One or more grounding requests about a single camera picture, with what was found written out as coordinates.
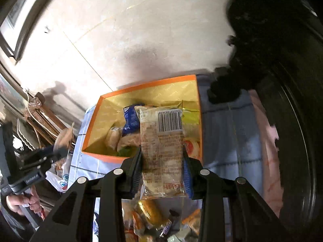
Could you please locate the beige barcode pastry packet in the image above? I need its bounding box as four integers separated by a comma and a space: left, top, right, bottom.
135, 105, 185, 199

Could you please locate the person's left hand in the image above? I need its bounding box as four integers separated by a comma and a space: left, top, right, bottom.
6, 185, 43, 216

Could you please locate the white plastic bag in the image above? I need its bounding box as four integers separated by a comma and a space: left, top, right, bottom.
46, 153, 72, 193

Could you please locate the pink patterned cloth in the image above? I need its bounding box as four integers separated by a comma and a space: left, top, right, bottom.
249, 90, 284, 216

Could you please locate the carved wooden chair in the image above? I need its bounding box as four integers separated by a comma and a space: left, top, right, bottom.
20, 88, 81, 150

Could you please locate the dark chocolate bar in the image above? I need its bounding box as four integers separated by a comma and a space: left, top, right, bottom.
159, 209, 180, 239

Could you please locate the light blue quilted cloth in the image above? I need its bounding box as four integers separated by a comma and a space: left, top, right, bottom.
68, 75, 266, 242

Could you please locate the gold wrapped round snack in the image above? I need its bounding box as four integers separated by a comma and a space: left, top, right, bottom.
137, 199, 164, 229

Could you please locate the orange cardboard box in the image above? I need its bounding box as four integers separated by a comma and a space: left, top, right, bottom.
82, 75, 202, 163

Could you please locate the blue snack packet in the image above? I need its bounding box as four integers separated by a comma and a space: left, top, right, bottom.
122, 104, 142, 136

